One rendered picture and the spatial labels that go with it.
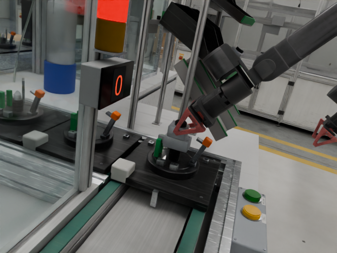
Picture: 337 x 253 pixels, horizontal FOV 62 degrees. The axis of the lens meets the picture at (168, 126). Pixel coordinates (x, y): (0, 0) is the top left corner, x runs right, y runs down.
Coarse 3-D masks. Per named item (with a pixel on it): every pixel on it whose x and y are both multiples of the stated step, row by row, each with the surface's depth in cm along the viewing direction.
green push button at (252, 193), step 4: (244, 192) 70; (248, 192) 69; (252, 192) 69; (256, 192) 69; (248, 196) 68; (252, 196) 67; (256, 196) 68; (260, 196) 68; (252, 200) 67; (256, 200) 67
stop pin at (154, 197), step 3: (153, 192) 63; (156, 192) 63; (153, 195) 63; (156, 195) 63; (153, 198) 64; (156, 198) 63; (150, 201) 64; (153, 201) 64; (156, 201) 64; (150, 204) 64; (153, 204) 64; (156, 204) 65
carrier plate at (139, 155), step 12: (144, 144) 83; (132, 156) 75; (144, 156) 77; (204, 156) 83; (144, 168) 71; (204, 168) 76; (216, 168) 78; (132, 180) 65; (144, 180) 66; (156, 180) 67; (168, 180) 68; (180, 180) 69; (192, 180) 70; (204, 180) 71; (168, 192) 63; (180, 192) 64; (192, 192) 65; (204, 192) 66; (192, 204) 62; (204, 204) 62
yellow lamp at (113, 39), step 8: (96, 24) 47; (104, 24) 46; (112, 24) 46; (120, 24) 46; (96, 32) 47; (104, 32) 46; (112, 32) 46; (120, 32) 47; (96, 40) 47; (104, 40) 46; (112, 40) 47; (120, 40) 47; (96, 48) 48; (104, 48) 47; (112, 48) 47; (120, 48) 48
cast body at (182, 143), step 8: (176, 120) 70; (184, 120) 71; (168, 128) 69; (184, 128) 69; (160, 136) 72; (168, 136) 70; (176, 136) 69; (184, 136) 69; (168, 144) 71; (176, 144) 70; (184, 144) 69; (184, 152) 70
